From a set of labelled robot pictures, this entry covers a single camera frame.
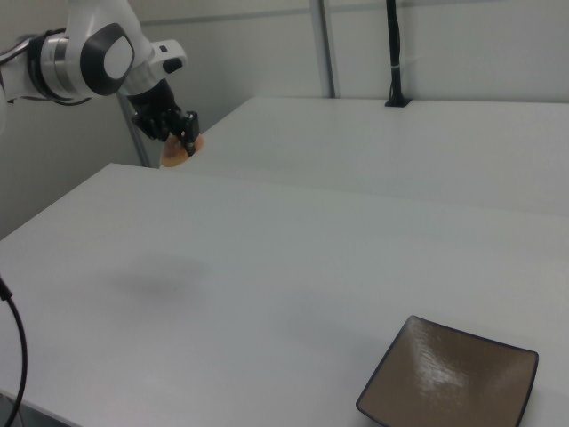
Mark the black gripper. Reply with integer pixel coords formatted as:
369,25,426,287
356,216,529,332
127,79,201,157

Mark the orange-brown bread roll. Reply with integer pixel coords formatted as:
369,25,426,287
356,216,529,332
159,133,207,170

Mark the square brown ceramic plate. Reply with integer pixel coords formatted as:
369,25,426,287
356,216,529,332
355,314,540,427

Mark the black mounting pole with base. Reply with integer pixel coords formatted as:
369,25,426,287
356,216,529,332
384,0,413,109

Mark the aluminium frame post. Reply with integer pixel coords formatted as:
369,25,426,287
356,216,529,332
116,92,151,168

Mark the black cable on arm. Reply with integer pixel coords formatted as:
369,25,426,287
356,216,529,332
0,28,92,108

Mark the grey metal frame post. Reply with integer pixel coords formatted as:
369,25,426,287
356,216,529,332
317,0,337,99

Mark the black hanging cable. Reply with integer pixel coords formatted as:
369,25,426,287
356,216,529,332
0,274,29,417

